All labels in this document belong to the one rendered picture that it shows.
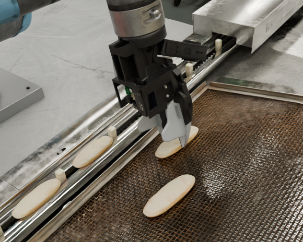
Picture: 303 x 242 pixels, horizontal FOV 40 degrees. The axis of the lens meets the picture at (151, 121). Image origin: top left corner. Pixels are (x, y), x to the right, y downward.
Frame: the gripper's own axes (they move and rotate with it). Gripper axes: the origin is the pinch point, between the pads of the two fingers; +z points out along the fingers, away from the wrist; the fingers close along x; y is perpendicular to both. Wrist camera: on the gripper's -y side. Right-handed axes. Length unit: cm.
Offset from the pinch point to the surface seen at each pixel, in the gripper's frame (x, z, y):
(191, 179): 9.1, 0.9, 6.8
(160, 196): 7.9, 0.7, 12.1
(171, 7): -199, 63, -192
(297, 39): -11, 10, -60
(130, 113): -18.4, 3.5, -4.3
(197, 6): -183, 66, -207
